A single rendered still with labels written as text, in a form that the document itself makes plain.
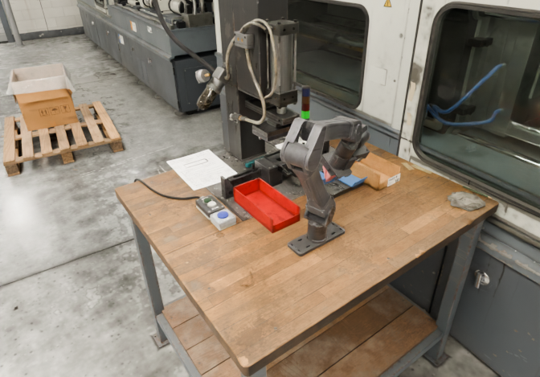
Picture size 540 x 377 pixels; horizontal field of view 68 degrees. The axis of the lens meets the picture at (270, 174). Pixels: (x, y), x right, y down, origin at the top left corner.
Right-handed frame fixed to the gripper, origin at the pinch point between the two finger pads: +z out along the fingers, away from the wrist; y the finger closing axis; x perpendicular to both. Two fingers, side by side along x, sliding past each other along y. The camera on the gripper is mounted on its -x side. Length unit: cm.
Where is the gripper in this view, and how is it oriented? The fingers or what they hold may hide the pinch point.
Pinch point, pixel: (327, 179)
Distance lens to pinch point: 143.4
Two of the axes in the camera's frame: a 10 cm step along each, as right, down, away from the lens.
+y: -4.7, -7.6, 4.5
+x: -8.5, 2.4, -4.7
